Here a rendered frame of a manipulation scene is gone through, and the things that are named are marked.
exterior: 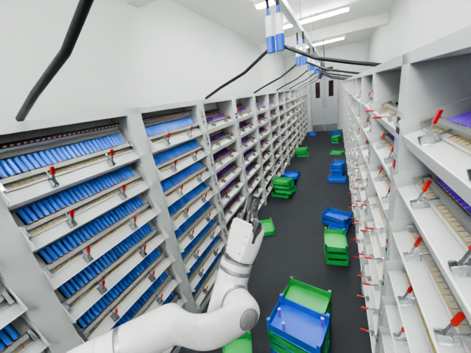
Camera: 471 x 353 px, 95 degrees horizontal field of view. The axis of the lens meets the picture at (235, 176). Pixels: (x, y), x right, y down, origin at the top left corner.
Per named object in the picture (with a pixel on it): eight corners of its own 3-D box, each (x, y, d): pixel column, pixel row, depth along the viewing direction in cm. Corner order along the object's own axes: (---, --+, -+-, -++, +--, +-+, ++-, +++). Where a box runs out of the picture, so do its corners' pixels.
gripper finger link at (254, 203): (253, 220, 60) (259, 197, 60) (259, 223, 57) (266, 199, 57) (243, 218, 58) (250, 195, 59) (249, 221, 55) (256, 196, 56)
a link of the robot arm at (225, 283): (228, 278, 52) (215, 262, 60) (213, 333, 51) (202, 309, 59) (257, 280, 55) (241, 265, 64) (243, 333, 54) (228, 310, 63)
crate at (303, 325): (267, 329, 127) (265, 319, 125) (281, 302, 142) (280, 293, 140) (320, 358, 110) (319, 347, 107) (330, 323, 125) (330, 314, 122)
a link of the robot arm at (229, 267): (239, 263, 64) (242, 253, 64) (256, 278, 56) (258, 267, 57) (214, 261, 60) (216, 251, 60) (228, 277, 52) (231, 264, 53)
